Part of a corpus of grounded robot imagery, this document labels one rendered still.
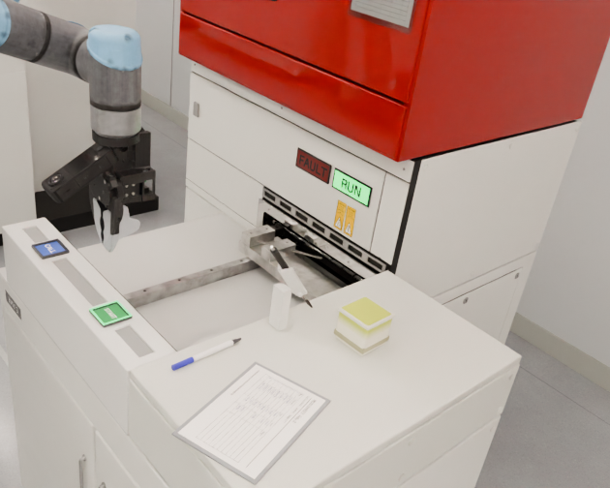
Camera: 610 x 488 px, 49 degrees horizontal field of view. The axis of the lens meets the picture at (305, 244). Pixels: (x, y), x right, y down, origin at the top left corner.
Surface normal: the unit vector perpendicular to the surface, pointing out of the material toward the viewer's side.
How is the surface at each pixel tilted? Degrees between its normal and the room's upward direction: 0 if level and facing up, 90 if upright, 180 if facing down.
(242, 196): 90
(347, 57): 90
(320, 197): 90
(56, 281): 0
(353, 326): 90
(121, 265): 0
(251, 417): 0
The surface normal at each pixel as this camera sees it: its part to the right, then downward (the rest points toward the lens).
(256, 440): 0.13, -0.87
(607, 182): -0.75, 0.23
